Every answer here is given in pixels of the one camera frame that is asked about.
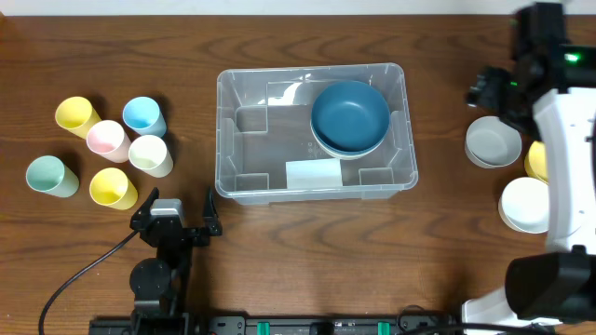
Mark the light blue cup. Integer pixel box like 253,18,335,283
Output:
122,97,168,138

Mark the white label in container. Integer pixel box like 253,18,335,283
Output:
286,158,343,190

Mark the pink cup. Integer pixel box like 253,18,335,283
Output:
86,120,131,163

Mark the mint green cup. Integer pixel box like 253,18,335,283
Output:
26,155,80,198

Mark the yellow cup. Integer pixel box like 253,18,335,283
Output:
89,167,138,210
55,97,101,140

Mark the yellow small bowl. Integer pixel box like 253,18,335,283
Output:
524,141,549,183

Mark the yellow cup upper left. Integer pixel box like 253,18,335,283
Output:
55,97,101,140

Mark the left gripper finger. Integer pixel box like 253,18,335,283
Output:
129,187,159,231
202,187,223,235

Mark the clear plastic storage container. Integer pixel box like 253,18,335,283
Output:
215,63,419,205

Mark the white small bowl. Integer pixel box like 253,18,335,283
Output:
497,177,549,235

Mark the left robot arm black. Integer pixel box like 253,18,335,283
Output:
129,188,223,316

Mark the grey small bowl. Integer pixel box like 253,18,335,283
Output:
465,116,522,168

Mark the yellow cup lower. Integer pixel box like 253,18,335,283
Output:
89,167,138,210

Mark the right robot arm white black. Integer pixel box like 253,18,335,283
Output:
458,1,595,334

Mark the white cup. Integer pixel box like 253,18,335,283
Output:
129,135,173,178

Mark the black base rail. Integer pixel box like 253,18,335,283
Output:
88,312,456,335

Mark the beige large bowl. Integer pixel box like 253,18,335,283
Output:
310,129,390,161

